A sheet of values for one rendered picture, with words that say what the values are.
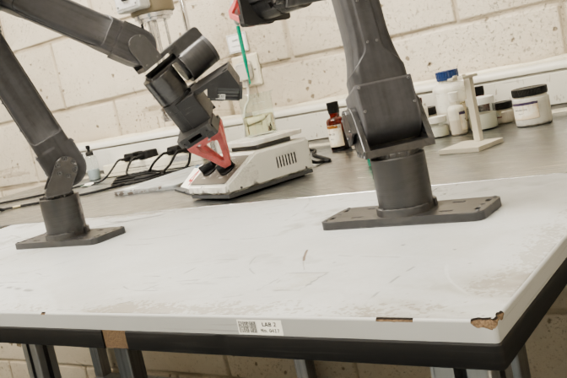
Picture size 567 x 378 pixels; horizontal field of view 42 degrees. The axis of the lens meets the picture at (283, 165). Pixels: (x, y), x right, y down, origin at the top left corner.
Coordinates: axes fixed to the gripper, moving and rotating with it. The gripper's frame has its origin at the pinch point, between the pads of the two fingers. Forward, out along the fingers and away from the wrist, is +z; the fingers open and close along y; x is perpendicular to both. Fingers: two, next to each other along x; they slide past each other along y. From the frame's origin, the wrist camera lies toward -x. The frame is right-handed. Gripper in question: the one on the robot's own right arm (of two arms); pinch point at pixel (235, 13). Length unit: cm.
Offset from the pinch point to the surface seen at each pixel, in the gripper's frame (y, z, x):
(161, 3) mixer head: -7.3, 38.0, -8.8
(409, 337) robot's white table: 44, -75, 33
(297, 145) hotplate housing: -3.8, -5.4, 25.8
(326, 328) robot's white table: 46, -69, 33
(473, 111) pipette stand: -24.5, -29.6, 25.5
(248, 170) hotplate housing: 8.0, -5.5, 27.6
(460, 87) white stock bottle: -43, -12, 22
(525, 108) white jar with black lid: -41, -28, 28
